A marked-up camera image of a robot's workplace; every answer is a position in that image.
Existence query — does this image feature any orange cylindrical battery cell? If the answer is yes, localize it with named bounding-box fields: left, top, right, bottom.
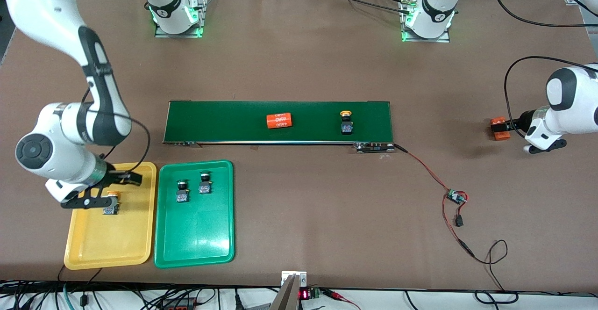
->
left=490, top=116, right=511, bottom=141
left=266, top=112, right=294, bottom=130

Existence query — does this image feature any yellow push button switch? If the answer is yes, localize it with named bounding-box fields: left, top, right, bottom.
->
left=340, top=110, right=355, bottom=136
left=103, top=191, right=121, bottom=216

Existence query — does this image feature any yellow plastic tray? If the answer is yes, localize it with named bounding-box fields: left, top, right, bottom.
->
left=64, top=162, right=157, bottom=271

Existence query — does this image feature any green plastic tray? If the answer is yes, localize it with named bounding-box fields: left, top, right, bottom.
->
left=154, top=160, right=235, bottom=269

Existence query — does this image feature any small green circuit board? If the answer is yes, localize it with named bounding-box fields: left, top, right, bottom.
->
left=446, top=188, right=468, bottom=205

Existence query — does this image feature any green conveyor belt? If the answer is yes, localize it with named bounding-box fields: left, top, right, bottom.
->
left=162, top=100, right=395, bottom=154

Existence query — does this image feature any black power strip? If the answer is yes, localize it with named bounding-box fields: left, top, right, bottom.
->
left=159, top=298, right=199, bottom=310

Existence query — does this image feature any red clip lead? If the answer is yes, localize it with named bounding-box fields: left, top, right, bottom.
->
left=321, top=289, right=361, bottom=310

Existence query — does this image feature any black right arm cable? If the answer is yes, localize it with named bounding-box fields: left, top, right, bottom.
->
left=82, top=86, right=151, bottom=175

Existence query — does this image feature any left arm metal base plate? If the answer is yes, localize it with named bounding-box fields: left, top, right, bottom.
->
left=401, top=0, right=450, bottom=43

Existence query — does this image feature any thin black looped cable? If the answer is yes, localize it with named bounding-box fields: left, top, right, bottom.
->
left=471, top=239, right=509, bottom=292

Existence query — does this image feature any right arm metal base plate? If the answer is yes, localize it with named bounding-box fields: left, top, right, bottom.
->
left=154, top=0, right=208, bottom=38

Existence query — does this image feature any black table cable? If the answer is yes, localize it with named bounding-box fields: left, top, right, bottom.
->
left=322, top=0, right=412, bottom=16

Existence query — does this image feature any grey camera stand bracket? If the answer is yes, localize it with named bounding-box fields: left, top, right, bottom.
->
left=271, top=271, right=307, bottom=310

